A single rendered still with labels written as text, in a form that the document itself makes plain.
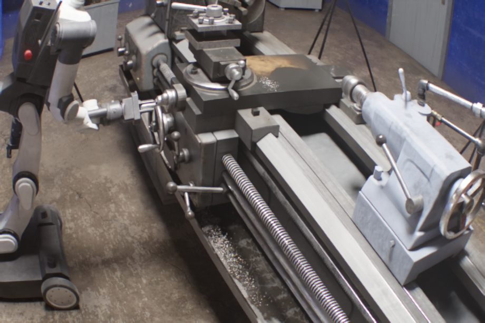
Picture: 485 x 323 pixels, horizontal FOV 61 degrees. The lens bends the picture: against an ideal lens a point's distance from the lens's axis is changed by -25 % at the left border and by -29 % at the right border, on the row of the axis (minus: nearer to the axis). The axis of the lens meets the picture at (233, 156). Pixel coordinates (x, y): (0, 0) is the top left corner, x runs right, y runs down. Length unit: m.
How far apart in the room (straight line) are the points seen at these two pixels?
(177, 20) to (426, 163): 1.59
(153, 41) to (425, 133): 1.63
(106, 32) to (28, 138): 2.76
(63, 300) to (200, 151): 0.96
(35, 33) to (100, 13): 2.83
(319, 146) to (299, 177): 0.42
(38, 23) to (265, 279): 1.25
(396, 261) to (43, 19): 1.34
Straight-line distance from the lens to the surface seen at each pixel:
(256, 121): 1.79
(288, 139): 1.80
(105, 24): 4.50
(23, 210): 2.08
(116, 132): 3.39
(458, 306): 1.54
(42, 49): 1.67
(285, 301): 1.81
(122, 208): 2.77
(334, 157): 1.97
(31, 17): 1.63
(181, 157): 1.95
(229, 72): 1.80
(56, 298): 2.22
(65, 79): 1.59
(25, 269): 2.25
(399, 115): 1.41
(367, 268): 1.36
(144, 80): 2.63
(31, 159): 1.97
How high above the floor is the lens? 1.77
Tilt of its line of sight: 34 degrees down
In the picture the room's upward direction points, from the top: 5 degrees clockwise
